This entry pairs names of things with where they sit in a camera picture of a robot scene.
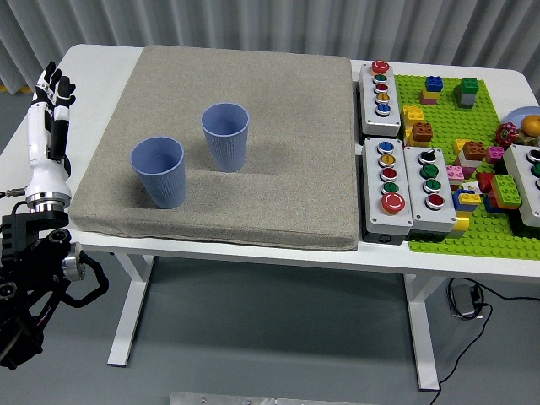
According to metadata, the yellow toy brick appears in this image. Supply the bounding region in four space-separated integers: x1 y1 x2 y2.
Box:
447 209 473 240

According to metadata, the red toy brick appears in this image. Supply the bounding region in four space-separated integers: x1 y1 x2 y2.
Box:
476 171 498 194

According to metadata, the pink toy brick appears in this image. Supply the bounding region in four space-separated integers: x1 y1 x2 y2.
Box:
445 165 478 192

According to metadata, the grey power adapter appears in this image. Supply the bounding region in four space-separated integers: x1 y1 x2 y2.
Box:
450 283 478 316

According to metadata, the blue toy brick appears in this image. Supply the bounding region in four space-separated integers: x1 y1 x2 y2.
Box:
483 196 514 215

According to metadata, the red toy handwheel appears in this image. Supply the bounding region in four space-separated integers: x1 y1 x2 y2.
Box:
495 121 519 147

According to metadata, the blue yellow pink brick stack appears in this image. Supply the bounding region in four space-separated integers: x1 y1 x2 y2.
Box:
420 75 446 107

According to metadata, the white button control box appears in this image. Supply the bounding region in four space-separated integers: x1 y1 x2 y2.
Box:
502 143 540 229

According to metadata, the pale blue plate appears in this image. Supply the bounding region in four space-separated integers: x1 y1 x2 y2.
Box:
505 106 540 137

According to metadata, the five-button box small red stop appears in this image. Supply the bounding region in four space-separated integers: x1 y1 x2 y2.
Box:
357 60 403 139

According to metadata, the grey-brown fabric mat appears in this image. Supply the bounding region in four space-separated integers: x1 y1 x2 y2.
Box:
67 45 359 251

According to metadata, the green studded baseplate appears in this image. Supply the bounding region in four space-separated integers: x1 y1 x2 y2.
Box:
391 73 540 259

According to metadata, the black power cable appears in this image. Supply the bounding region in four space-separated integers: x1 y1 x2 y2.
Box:
432 278 540 405

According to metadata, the brown toy brick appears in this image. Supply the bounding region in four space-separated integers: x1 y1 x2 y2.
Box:
411 121 435 143

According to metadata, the white table leg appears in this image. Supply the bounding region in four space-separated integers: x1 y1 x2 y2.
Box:
107 254 155 367
402 273 442 392

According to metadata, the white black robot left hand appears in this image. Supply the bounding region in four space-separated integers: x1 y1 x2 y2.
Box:
24 61 78 202

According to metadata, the orange white yellow brick stack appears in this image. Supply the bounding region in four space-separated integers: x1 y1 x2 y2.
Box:
452 138 487 169

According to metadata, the four-button box black selector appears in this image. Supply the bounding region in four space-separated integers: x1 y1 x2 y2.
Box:
403 145 459 242

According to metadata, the blue ribbed plastic cup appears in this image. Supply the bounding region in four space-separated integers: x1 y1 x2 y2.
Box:
200 102 251 173
129 136 186 210

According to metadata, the green grey brick stack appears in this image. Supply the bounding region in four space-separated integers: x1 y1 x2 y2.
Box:
453 77 480 111

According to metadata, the green orange toy brick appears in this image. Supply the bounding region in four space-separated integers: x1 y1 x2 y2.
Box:
490 173 523 211

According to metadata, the five-button box large red stop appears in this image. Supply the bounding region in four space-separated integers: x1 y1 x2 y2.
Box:
361 137 414 245

